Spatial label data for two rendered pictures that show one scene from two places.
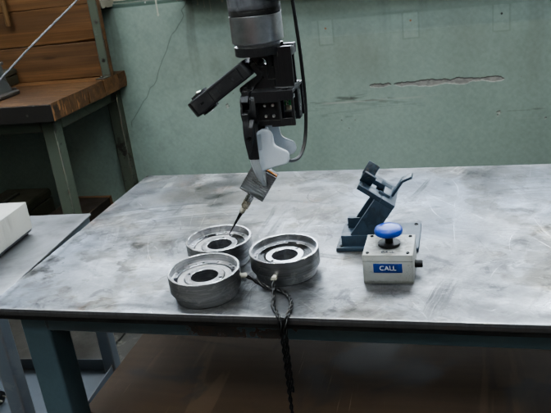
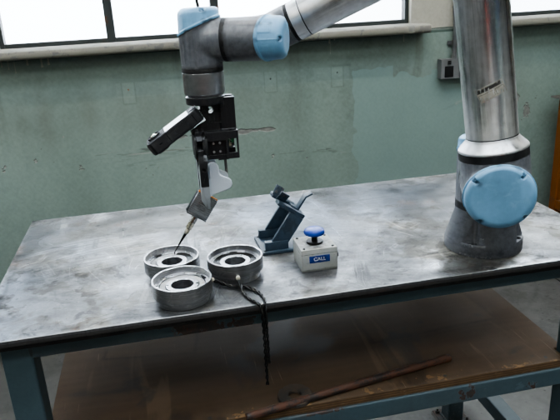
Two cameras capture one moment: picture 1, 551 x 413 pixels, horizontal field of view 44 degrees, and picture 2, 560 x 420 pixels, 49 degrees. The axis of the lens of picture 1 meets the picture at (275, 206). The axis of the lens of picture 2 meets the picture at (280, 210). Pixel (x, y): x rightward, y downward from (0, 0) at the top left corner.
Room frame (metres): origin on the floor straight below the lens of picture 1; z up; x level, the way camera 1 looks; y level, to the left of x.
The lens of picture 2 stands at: (-0.05, 0.41, 1.30)
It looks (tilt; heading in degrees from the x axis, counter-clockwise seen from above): 19 degrees down; 332
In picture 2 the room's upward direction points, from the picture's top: 3 degrees counter-clockwise
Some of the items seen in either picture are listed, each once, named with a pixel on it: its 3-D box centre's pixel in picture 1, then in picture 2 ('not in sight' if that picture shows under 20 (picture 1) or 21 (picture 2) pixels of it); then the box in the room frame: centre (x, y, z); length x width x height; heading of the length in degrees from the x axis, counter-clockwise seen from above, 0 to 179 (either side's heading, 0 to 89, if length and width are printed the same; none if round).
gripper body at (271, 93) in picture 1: (268, 85); (212, 127); (0.99, -0.01, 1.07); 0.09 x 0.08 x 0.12; 74
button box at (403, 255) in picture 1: (393, 257); (317, 251); (0.88, -0.16, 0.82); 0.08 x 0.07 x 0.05; 73
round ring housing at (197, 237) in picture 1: (220, 248); (172, 265); (0.99, 0.10, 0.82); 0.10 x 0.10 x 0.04
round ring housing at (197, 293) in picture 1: (205, 280); (182, 288); (0.88, 0.11, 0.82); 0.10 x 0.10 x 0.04
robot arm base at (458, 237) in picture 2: not in sight; (483, 221); (0.76, -0.48, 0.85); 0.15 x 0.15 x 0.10
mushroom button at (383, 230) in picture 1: (389, 241); (314, 239); (0.88, -0.16, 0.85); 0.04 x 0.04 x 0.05
